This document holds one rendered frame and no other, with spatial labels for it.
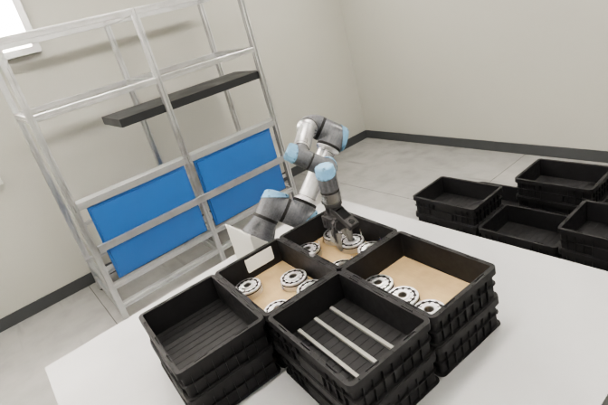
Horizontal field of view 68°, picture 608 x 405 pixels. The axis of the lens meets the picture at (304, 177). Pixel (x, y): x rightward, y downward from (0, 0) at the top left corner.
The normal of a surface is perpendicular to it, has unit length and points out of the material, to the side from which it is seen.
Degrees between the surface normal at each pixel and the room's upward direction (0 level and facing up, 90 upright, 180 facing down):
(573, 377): 0
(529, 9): 90
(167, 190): 90
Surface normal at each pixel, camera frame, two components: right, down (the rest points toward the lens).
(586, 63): -0.75, 0.40
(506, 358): -0.24, -0.90
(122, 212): 0.62, 0.15
